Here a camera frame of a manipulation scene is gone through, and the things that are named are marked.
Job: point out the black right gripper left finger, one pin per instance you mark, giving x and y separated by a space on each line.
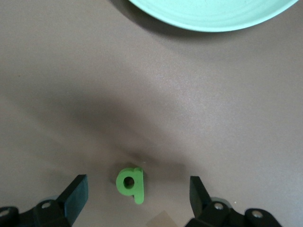
59 212

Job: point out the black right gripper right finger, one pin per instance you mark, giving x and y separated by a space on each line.
213 215

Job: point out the pale green round plate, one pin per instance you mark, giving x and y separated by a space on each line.
213 14

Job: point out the green foam letter g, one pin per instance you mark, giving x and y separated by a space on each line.
139 189

